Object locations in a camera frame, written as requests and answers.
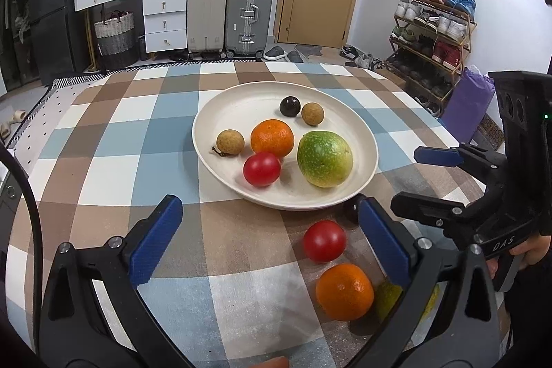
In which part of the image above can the dark grey refrigerator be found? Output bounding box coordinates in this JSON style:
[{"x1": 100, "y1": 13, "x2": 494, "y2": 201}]
[{"x1": 28, "y1": 0, "x2": 98, "y2": 86}]

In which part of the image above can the cream round plate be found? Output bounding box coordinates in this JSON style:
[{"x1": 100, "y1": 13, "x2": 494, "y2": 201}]
[{"x1": 192, "y1": 81, "x2": 379, "y2": 210}]

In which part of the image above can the person's left hand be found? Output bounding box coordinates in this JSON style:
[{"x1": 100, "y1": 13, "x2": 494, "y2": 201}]
[{"x1": 254, "y1": 356, "x2": 290, "y2": 368}]

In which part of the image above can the person's right forearm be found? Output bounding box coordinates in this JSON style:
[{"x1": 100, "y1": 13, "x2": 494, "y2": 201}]
[{"x1": 506, "y1": 265, "x2": 552, "y2": 368}]

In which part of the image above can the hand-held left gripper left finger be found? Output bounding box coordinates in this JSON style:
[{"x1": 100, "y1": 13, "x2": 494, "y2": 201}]
[{"x1": 38, "y1": 195, "x2": 199, "y2": 368}]

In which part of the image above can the brown longan with stem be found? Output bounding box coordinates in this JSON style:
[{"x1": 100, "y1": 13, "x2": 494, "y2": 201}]
[{"x1": 210, "y1": 129, "x2": 245, "y2": 157}]

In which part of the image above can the wardrobe with glass doors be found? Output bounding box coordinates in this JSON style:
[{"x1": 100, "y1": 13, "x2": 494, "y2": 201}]
[{"x1": 0, "y1": 0, "x2": 33, "y2": 93}]

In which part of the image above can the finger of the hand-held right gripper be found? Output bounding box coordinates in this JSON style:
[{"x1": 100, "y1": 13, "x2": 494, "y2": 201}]
[
  {"x1": 390, "y1": 192, "x2": 496, "y2": 237},
  {"x1": 413, "y1": 143, "x2": 507, "y2": 188}
]

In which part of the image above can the silver suitcase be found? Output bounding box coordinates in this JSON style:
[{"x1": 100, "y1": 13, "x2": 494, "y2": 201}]
[{"x1": 225, "y1": 0, "x2": 275, "y2": 59}]

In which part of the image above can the red tomato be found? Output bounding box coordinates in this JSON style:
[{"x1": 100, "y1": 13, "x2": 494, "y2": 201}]
[
  {"x1": 243, "y1": 151, "x2": 282, "y2": 188},
  {"x1": 302, "y1": 220, "x2": 348, "y2": 264}
]

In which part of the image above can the purple paper bag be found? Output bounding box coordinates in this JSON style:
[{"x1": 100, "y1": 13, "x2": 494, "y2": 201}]
[{"x1": 442, "y1": 66, "x2": 496, "y2": 145}]

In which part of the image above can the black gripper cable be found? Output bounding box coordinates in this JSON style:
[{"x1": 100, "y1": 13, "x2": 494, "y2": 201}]
[{"x1": 0, "y1": 146, "x2": 44, "y2": 351}]

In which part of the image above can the grey doormat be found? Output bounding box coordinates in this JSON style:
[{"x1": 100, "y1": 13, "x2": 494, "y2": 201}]
[{"x1": 295, "y1": 44, "x2": 326, "y2": 58}]

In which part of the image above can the person's right hand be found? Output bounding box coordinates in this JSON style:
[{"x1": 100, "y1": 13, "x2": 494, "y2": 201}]
[{"x1": 486, "y1": 233, "x2": 552, "y2": 279}]

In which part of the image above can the group of sneakers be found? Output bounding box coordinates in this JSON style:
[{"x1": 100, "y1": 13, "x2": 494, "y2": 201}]
[{"x1": 390, "y1": 0, "x2": 477, "y2": 93}]

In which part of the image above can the beige suitcase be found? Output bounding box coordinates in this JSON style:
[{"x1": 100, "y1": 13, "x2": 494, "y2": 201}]
[{"x1": 186, "y1": 0, "x2": 229, "y2": 59}]

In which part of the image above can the green speckled round fruit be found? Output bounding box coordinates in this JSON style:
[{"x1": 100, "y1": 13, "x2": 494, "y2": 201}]
[{"x1": 297, "y1": 130, "x2": 353, "y2": 188}]

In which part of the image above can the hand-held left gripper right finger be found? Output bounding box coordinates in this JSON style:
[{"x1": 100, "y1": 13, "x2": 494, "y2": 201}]
[{"x1": 345, "y1": 197, "x2": 512, "y2": 368}]

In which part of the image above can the orange tangerine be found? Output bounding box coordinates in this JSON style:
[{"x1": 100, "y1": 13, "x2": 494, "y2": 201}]
[
  {"x1": 315, "y1": 263, "x2": 374, "y2": 321},
  {"x1": 250, "y1": 119, "x2": 295, "y2": 158}
]

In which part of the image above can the yellow round fruit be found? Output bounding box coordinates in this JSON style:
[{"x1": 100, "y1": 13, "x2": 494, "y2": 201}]
[{"x1": 373, "y1": 281, "x2": 441, "y2": 321}]

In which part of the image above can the wicker basket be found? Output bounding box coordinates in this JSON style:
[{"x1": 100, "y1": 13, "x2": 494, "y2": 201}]
[{"x1": 93, "y1": 10, "x2": 138, "y2": 69}]

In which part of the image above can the wooden shoe rack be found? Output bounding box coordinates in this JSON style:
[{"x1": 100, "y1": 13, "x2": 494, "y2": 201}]
[{"x1": 385, "y1": 0, "x2": 477, "y2": 114}]

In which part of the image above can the dark purple plum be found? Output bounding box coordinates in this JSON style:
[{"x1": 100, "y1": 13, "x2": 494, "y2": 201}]
[
  {"x1": 343, "y1": 202, "x2": 363, "y2": 227},
  {"x1": 279, "y1": 96, "x2": 302, "y2": 118}
]

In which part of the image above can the checkered tablecloth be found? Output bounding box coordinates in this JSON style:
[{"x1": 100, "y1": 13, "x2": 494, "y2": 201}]
[{"x1": 4, "y1": 62, "x2": 496, "y2": 368}]

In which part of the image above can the white desk with drawers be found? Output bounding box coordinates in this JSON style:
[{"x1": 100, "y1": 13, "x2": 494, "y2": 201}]
[{"x1": 73, "y1": 0, "x2": 189, "y2": 60}]

